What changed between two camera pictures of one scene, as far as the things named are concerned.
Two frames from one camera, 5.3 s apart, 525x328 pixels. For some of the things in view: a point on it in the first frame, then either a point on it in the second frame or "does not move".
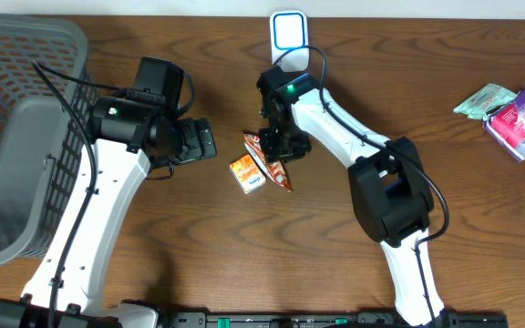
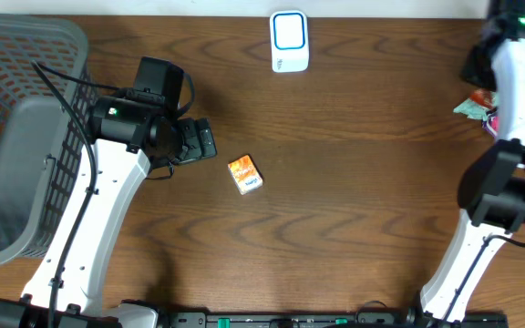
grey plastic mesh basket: (26, 145) does not move
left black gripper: (197, 138) does not move
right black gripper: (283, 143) -> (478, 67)
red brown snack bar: (273, 169) -> (485, 97)
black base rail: (328, 320) does not move
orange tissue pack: (247, 174) does not move
